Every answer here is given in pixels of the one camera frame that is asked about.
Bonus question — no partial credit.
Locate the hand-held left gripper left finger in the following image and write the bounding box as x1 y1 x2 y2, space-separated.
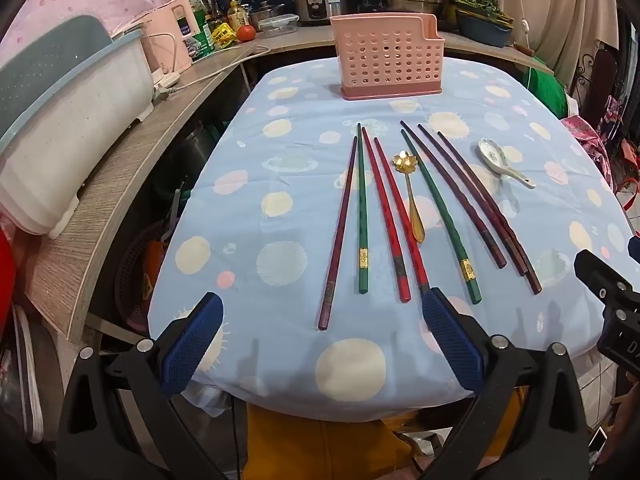
57 291 225 480

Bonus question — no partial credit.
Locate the glass food container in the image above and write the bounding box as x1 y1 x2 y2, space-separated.
257 14 300 38

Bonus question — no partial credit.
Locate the yellow packet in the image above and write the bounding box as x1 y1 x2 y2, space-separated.
212 22 237 50

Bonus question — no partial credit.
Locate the green cloth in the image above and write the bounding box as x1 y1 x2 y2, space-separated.
522 56 569 117

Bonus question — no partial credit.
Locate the white smartphone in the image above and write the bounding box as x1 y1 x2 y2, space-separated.
587 426 609 464

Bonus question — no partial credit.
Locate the white plastic tub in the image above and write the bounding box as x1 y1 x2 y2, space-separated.
0 28 156 239

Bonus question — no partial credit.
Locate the green chopstick gold band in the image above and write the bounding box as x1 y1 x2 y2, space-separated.
399 130 483 305
356 123 370 295

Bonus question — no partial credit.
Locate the pink perforated utensil basket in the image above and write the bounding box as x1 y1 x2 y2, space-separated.
329 14 446 101

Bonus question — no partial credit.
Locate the purple chopstick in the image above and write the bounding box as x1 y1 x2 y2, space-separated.
317 135 359 331

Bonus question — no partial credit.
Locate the white cord with switch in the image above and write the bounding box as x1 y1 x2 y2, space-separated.
512 0 535 47

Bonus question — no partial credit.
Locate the red chopstick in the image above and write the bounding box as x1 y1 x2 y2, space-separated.
373 137 434 293
361 127 412 303

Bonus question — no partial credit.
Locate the grey-blue perforated lid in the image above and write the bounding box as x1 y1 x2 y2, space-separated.
0 14 114 136

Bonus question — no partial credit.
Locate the green white packet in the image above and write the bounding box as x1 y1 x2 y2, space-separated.
191 0 217 60

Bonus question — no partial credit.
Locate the yellow oil bottle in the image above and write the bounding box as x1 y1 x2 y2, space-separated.
227 0 251 31

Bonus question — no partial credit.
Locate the blue planter with plants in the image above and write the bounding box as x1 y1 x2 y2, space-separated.
451 0 516 49

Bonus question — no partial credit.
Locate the gold flower spoon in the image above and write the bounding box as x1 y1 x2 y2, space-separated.
391 151 427 244

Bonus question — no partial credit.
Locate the small lidded steel pot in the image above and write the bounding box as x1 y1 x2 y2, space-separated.
249 2 287 30

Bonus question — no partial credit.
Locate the beige curtain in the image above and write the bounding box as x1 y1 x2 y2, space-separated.
494 0 622 88

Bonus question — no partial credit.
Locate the pink floral cloth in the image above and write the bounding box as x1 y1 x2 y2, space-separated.
560 114 613 183

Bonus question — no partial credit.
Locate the dark maroon chopstick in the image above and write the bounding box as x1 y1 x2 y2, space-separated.
417 124 530 278
399 120 508 268
437 131 544 295

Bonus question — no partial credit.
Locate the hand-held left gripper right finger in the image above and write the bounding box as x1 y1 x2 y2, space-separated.
421 287 591 480

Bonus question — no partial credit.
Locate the white power cable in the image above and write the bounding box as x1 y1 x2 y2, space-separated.
169 44 271 94

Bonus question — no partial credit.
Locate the white ceramic spoon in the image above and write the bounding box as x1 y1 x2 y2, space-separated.
477 138 537 190

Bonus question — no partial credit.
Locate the blue spotted tablecloth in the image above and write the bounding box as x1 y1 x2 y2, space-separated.
147 55 637 424

